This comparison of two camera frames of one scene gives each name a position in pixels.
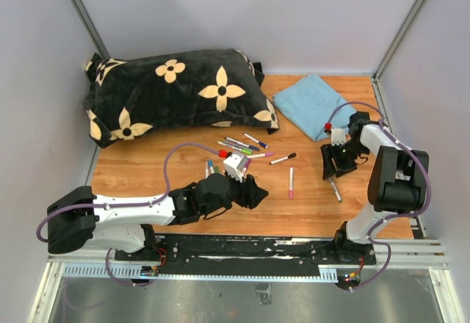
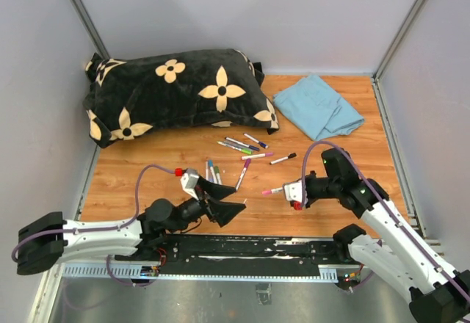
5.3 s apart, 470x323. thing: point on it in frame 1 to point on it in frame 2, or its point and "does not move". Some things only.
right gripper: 341,168 to 309,200
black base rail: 244,255 does not move
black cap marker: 291,155 does not move
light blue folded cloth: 309,104 does not move
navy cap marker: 243,144 does not move
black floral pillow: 127,98 does not move
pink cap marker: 291,183 to 272,191
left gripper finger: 257,194 to 222,212
